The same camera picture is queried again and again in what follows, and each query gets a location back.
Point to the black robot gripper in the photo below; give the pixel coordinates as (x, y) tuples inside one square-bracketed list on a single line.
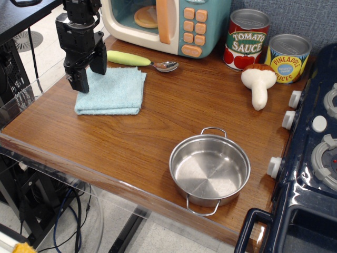
[(83, 47)]

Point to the light blue rag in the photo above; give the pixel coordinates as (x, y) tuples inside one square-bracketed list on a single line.
[(118, 92)]

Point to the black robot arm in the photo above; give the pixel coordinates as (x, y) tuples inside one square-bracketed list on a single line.
[(71, 8)]

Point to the teal toy microwave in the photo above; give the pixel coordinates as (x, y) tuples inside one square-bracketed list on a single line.
[(186, 28)]

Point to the black side desk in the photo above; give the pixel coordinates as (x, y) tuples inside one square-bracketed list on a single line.
[(16, 19)]

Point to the clear acrylic table guard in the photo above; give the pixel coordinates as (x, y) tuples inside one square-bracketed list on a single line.
[(129, 155)]

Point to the stainless steel pot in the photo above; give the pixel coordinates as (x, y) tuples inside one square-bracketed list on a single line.
[(209, 171)]

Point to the tomato sauce can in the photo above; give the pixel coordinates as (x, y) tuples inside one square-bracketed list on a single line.
[(245, 38)]

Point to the plush toy mushroom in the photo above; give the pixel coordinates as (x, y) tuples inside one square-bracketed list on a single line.
[(258, 78)]

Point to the pineapple slices can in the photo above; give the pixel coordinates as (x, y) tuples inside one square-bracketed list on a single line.
[(287, 55)]

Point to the dark blue toy stove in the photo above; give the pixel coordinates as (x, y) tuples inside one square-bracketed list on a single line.
[(303, 215)]

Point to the green handled metal spoon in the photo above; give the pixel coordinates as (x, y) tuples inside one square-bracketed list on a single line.
[(135, 60)]

